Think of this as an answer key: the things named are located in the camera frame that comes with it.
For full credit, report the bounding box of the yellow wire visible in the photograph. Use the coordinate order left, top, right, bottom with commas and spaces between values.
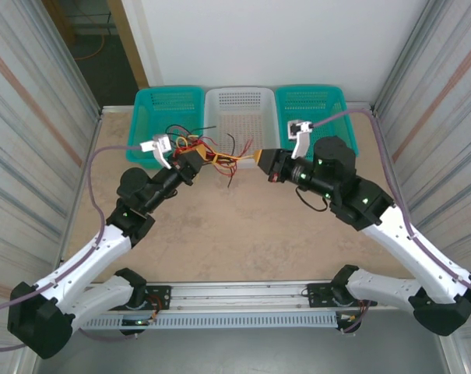
202, 152, 262, 163

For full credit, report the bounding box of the white plastic basket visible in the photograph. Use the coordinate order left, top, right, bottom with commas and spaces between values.
202, 86, 281, 169

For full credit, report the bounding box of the teal plastic basket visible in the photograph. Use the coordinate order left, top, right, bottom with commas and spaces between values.
125, 86, 206, 171
274, 85, 360, 163

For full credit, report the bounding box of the translucent corrugated side panel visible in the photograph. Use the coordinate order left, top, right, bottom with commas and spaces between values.
373, 0, 471, 374
0, 0, 104, 374

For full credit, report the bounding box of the brown wooden board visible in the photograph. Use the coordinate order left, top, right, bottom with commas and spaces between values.
41, 0, 77, 47

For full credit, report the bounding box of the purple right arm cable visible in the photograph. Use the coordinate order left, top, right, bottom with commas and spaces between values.
311, 108, 471, 303

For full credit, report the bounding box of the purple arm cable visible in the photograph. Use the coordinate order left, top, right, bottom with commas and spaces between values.
311, 108, 471, 303
0, 143, 154, 351

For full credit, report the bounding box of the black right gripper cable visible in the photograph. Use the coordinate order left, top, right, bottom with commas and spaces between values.
295, 185, 332, 213

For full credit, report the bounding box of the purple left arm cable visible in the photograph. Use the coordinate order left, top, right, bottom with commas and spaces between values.
0, 143, 154, 351

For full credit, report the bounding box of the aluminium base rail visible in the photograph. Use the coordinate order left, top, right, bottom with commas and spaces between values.
85, 278, 415, 312

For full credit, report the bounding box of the wooden door frame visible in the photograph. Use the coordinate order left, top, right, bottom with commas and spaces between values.
106, 0, 150, 90

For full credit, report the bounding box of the orange floor cable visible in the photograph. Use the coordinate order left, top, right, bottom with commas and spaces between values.
72, 33, 112, 62

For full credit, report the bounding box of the grey slotted cable duct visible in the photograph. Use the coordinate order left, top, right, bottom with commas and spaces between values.
81, 311, 339, 331

